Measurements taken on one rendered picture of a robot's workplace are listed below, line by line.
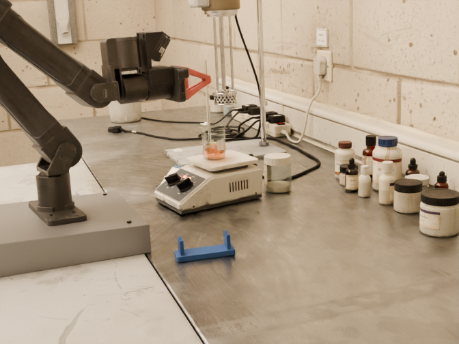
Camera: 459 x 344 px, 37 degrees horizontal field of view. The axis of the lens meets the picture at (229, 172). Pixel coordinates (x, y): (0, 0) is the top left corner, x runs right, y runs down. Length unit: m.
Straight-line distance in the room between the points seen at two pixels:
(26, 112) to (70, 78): 0.10
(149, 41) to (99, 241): 0.41
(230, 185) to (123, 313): 0.51
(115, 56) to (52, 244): 0.39
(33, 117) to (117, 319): 0.46
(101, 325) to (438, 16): 0.95
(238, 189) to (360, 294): 0.49
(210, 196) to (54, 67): 0.40
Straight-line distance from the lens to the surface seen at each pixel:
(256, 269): 1.10
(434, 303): 1.00
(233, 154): 1.49
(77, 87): 1.28
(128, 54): 1.33
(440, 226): 1.24
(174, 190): 1.42
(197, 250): 1.16
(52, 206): 1.30
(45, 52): 1.28
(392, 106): 1.68
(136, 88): 1.33
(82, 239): 1.16
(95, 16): 3.82
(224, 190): 1.41
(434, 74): 1.54
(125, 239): 1.18
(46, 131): 1.27
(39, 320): 1.00
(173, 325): 0.94
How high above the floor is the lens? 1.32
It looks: 14 degrees down
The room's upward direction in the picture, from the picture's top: 3 degrees counter-clockwise
